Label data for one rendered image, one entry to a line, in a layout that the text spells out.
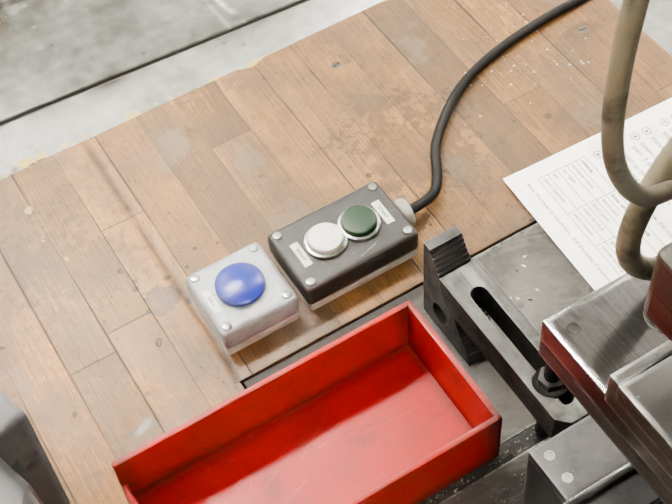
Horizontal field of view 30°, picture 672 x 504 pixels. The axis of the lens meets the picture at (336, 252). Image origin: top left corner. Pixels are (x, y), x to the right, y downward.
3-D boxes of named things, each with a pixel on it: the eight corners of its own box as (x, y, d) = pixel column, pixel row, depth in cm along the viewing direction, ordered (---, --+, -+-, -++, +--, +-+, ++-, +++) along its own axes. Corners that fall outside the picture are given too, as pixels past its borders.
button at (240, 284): (208, 289, 101) (205, 275, 99) (251, 266, 102) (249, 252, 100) (232, 324, 99) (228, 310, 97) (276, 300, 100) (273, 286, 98)
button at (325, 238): (302, 246, 103) (300, 232, 101) (332, 231, 104) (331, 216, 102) (320, 270, 101) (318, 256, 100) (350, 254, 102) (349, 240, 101)
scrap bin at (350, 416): (126, 498, 93) (110, 462, 88) (410, 340, 99) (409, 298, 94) (201, 634, 86) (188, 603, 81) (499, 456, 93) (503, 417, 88)
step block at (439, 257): (423, 308, 101) (423, 242, 94) (453, 291, 102) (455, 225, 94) (469, 366, 97) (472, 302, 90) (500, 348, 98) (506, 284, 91)
